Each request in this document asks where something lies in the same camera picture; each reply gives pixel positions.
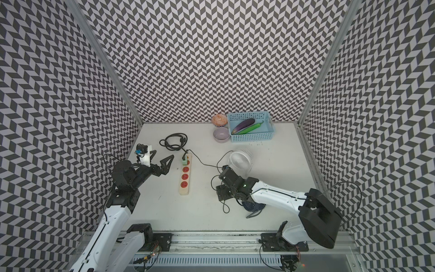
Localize green power adapter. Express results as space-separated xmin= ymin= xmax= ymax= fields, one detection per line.
xmin=182 ymin=155 xmax=190 ymax=165

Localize cream power strip red sockets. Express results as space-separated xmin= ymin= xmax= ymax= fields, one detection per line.
xmin=179 ymin=153 xmax=193 ymax=196

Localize black cable of adapter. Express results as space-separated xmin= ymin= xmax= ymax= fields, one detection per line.
xmin=183 ymin=148 xmax=235 ymax=171
xmin=210 ymin=175 xmax=231 ymax=214

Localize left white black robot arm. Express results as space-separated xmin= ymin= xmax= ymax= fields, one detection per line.
xmin=70 ymin=144 xmax=174 ymax=272

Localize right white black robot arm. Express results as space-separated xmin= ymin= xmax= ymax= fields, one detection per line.
xmin=216 ymin=165 xmax=343 ymax=249

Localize white desk fan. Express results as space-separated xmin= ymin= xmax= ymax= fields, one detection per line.
xmin=229 ymin=147 xmax=254 ymax=174

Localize dark blue desk fan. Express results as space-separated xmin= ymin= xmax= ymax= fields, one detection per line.
xmin=242 ymin=202 xmax=266 ymax=219

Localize lilac plastic bowl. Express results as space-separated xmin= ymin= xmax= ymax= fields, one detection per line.
xmin=213 ymin=127 xmax=231 ymax=143

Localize light blue plastic basket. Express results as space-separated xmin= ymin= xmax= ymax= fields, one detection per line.
xmin=227 ymin=111 xmax=275 ymax=142

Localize green cucumber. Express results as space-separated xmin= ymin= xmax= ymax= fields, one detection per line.
xmin=236 ymin=122 xmax=263 ymax=135

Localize purple eggplant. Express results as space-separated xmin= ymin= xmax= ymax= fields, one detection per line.
xmin=232 ymin=118 xmax=256 ymax=134

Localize orange patterned bowl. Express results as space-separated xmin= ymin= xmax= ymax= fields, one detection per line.
xmin=211 ymin=114 xmax=228 ymax=128

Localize black power strip cord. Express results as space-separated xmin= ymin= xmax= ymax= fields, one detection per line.
xmin=159 ymin=132 xmax=190 ymax=153

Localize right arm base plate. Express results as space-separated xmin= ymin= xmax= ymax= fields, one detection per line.
xmin=258 ymin=232 xmax=309 ymax=252

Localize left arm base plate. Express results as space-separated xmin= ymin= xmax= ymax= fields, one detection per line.
xmin=139 ymin=232 xmax=173 ymax=252

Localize aluminium front rail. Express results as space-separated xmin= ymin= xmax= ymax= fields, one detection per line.
xmin=72 ymin=230 xmax=361 ymax=256

